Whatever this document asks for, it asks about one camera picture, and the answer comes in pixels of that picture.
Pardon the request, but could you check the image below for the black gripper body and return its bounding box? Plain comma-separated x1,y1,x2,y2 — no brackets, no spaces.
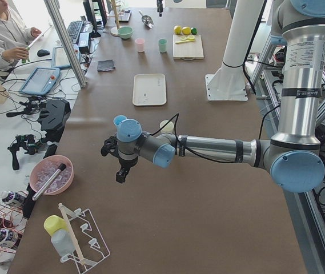
109,135,138,169

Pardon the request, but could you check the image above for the blue cup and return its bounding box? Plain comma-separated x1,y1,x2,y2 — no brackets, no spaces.
113,115,127,128

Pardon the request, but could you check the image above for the cream cup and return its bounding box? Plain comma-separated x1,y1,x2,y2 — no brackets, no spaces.
159,120,174,134

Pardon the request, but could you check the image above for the pink cup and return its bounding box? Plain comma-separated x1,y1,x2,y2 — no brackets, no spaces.
135,38,145,53

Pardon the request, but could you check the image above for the green cup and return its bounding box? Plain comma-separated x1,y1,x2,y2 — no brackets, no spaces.
158,39,167,53

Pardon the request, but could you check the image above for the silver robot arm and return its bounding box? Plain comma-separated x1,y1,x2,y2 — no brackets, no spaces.
101,1,325,193

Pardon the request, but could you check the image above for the cream rabbit tray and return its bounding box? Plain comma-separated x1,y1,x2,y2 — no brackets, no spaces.
132,74,167,106

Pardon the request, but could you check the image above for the metal pestle tube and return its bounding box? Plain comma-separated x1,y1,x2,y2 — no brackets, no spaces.
32,163,66,201

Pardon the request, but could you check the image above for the black metal stand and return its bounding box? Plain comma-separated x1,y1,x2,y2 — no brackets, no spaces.
37,99,71,142

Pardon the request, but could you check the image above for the pink bowl with ice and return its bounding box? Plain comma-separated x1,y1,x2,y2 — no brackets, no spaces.
30,155,74,195

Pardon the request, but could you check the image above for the grey folded cloth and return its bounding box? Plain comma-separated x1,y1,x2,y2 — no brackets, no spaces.
97,59,115,72

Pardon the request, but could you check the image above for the yellow cup on rack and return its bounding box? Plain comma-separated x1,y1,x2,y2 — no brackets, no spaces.
43,215,67,236

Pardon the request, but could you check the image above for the clear cup on rack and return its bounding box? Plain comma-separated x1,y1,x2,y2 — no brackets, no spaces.
51,229,75,257

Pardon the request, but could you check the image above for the blue teach pendant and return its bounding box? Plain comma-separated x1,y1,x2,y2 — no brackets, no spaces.
19,67,61,95
51,44,81,70

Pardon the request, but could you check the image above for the green bowl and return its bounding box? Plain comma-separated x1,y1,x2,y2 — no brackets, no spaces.
118,26,133,39

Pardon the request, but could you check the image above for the wooden cup stand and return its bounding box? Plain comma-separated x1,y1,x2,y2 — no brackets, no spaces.
110,0,120,37

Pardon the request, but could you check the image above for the black computer mouse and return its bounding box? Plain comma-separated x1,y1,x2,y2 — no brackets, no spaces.
37,49,50,57

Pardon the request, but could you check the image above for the black keyboard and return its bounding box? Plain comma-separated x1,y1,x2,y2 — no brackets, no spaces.
67,21,83,44

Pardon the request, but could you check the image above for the wooden cutting board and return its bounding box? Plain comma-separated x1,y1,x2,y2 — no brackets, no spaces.
172,34,204,60

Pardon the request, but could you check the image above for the yellow plastic knife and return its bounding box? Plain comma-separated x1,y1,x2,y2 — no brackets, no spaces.
175,40,196,45

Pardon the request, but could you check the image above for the metal scoop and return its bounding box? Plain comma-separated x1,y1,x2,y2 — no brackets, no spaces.
139,10,154,29

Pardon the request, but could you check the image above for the whole yellow lemon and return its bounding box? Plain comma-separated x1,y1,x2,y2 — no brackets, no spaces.
181,26,191,35
174,25,182,35

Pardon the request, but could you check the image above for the green lime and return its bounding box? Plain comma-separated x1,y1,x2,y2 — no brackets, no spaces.
190,27,197,35

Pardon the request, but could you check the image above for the person in white hoodie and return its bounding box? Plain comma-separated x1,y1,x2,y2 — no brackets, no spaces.
0,1,42,72

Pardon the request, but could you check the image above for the white wire cup rack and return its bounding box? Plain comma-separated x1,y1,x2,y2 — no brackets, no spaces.
58,203,111,273

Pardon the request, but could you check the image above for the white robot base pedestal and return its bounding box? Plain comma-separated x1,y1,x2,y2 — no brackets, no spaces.
206,0,266,101

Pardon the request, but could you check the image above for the aluminium frame post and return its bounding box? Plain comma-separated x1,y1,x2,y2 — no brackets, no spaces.
44,0,87,88

